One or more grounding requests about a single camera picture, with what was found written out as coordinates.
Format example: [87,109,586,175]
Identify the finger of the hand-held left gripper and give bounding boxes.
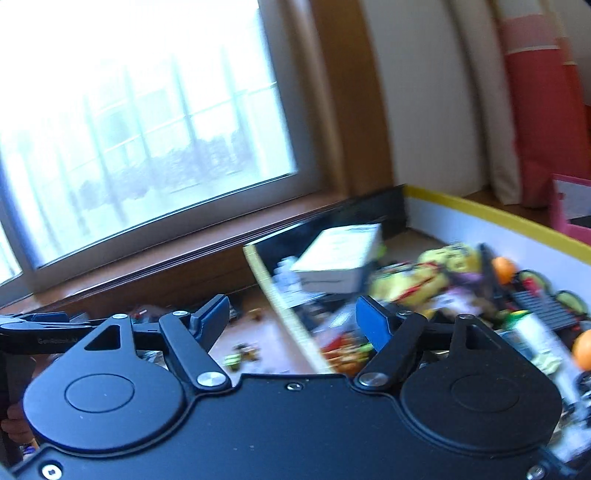
[0,312,89,325]
[0,318,112,357]

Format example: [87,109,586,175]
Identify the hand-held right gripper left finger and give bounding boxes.
[65,295,232,394]

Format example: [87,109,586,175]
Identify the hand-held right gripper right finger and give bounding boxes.
[353,295,518,394]

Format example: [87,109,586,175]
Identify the white cardboard box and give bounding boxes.
[290,224,385,295]

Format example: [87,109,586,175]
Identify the yellow cardboard box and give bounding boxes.
[242,184,591,462]

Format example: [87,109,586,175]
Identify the wooden desktop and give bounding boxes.
[0,187,591,374]

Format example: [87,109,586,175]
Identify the person's left hand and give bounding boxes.
[0,403,34,446]

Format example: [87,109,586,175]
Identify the yellow plush toy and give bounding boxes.
[372,244,483,308]

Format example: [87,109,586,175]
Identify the orange ball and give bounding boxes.
[491,257,518,284]
[571,330,591,371]

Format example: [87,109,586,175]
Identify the white tube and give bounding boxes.
[503,314,563,376]

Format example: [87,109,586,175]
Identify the black glasses with yellow lenses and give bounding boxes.
[510,270,591,324]

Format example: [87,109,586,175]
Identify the pink cardboard box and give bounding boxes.
[549,174,591,245]

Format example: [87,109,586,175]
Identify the wooden window surround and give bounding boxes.
[0,0,402,319]

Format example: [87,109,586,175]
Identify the cream and red curtain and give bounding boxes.
[443,0,591,208]

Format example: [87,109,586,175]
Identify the window with beige frame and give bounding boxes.
[0,0,305,296]

